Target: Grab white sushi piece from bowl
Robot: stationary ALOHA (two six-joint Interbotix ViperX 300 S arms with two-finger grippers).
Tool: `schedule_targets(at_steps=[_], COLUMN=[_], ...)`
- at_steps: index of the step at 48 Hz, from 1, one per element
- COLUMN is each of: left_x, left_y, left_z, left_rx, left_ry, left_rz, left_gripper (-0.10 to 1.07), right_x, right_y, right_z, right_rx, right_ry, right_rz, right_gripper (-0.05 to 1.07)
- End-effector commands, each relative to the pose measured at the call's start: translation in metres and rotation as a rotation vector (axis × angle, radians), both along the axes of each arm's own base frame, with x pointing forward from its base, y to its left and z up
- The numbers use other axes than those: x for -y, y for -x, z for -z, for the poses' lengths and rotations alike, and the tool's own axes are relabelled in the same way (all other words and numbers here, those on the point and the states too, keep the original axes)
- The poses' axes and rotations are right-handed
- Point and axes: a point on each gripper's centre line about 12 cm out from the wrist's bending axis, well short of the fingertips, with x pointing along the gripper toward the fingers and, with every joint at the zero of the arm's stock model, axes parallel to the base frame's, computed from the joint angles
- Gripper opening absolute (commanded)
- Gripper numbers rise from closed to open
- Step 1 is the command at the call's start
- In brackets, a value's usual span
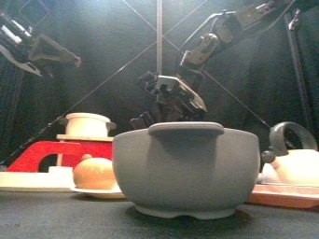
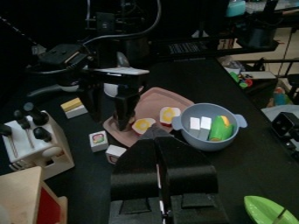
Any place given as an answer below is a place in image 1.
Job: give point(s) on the yellow toy fruit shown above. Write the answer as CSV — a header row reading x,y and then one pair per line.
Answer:
x,y
93,172

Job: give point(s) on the small white plate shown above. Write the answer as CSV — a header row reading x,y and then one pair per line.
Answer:
x,y
99,193

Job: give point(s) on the pink tray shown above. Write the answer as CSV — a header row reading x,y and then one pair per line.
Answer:
x,y
286,196

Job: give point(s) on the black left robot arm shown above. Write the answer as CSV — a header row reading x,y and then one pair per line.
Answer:
x,y
12,37

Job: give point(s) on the red block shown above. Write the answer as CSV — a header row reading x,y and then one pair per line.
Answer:
x,y
65,152

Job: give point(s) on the vertical metal frame pole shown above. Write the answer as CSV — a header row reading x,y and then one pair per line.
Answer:
x,y
159,37

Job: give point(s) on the white toy pot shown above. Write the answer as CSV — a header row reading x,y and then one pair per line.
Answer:
x,y
88,124

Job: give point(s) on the large grey bowl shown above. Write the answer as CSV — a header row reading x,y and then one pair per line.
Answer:
x,y
187,168

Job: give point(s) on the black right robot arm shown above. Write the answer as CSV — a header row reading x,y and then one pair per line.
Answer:
x,y
232,34

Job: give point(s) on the white flat board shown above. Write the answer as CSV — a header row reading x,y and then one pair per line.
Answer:
x,y
35,180

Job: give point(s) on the white toy kettle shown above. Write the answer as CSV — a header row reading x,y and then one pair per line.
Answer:
x,y
292,165

